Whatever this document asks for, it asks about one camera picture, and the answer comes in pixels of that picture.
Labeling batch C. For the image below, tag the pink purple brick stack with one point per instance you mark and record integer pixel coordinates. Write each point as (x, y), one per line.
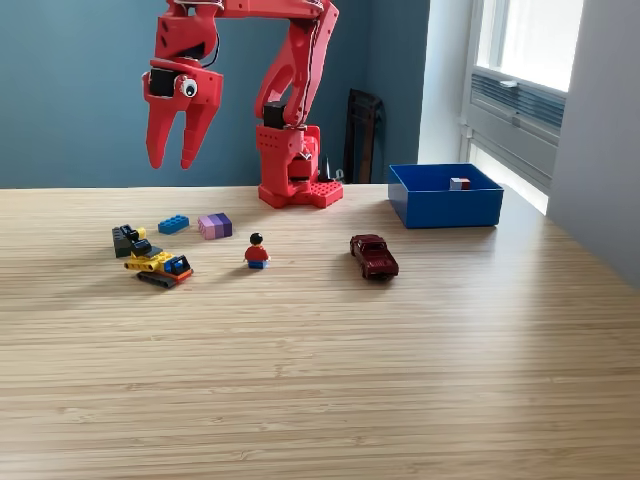
(217, 226)

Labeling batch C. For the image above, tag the large red white brick stack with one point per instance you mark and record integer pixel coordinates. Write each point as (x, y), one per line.
(460, 184)

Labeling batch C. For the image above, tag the blue plastic bin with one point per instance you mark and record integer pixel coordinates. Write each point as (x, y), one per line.
(450, 210)

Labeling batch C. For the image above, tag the blue brick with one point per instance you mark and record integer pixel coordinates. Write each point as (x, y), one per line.
(173, 225)

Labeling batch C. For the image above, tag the dark grey brick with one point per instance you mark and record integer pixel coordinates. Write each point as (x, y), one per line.
(118, 245)

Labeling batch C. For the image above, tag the yellow toy digger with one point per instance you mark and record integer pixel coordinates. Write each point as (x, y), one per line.
(155, 262)

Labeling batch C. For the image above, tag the black table clamp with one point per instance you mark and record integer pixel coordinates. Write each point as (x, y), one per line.
(327, 172)

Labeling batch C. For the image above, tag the toy figure red shirt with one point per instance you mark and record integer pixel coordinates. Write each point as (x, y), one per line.
(256, 255)

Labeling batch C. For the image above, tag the black folded chair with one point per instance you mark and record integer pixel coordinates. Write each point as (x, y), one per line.
(367, 140)

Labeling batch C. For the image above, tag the dark red toy car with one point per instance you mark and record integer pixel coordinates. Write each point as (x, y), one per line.
(375, 255)

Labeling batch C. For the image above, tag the grey window vent grille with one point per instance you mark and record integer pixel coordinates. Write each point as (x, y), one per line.
(540, 107)

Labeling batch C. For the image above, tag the white window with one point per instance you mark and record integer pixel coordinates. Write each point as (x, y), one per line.
(540, 40)

